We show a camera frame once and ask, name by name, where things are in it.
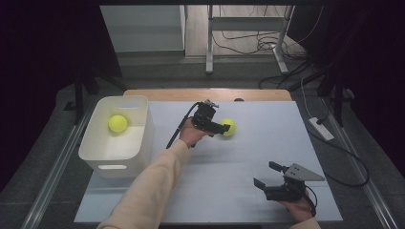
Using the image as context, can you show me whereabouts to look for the wooden table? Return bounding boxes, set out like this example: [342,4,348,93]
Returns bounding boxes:
[122,89,293,103]

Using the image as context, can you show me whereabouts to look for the white power strip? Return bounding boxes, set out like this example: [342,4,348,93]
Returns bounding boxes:
[308,116,335,142]

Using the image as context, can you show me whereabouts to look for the white plastic storage bin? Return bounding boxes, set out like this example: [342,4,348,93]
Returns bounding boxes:
[77,95,155,179]

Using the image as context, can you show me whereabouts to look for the person's right hand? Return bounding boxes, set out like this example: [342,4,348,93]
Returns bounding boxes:
[280,190,314,223]

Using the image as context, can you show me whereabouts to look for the yellow tennis ball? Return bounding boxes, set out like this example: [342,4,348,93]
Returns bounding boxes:
[107,114,129,134]
[219,117,238,137]

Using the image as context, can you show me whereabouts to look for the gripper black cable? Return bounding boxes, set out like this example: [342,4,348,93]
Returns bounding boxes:
[304,185,319,218]
[165,101,203,150]

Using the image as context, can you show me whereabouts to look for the black power strip cable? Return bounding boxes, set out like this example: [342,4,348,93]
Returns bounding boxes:
[307,109,371,188]

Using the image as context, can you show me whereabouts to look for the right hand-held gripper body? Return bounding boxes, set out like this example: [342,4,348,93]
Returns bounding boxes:
[265,162,327,203]

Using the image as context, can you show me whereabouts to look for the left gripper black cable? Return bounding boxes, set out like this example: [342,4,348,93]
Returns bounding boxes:
[165,101,203,150]

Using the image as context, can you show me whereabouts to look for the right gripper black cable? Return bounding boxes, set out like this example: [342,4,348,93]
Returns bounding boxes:
[304,185,319,218]

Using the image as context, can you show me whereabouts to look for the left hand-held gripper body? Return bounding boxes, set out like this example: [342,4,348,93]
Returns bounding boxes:
[190,98,222,133]

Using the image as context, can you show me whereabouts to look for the tangle of thin black cables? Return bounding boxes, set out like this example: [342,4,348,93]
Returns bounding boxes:
[211,4,324,55]

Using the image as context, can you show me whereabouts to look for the white cabinet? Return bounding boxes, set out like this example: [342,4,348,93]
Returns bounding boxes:
[99,4,186,53]

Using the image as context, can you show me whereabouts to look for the black tripod stand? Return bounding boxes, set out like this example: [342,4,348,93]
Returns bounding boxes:
[62,66,128,126]
[317,63,352,128]

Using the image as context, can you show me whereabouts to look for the thick black floor cables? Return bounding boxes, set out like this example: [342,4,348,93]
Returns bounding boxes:
[258,58,328,91]

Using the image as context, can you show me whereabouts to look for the person's left hand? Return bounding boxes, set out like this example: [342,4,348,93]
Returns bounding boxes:
[179,116,216,148]

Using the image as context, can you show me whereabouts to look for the light blue table mat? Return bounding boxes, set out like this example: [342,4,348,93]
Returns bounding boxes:
[74,100,344,223]

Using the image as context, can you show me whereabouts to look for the metal floor rail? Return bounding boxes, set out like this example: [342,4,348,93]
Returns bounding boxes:
[20,103,94,229]
[321,98,397,229]

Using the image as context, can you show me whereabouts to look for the grey metal desk frame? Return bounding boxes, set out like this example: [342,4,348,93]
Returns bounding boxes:
[204,4,295,75]

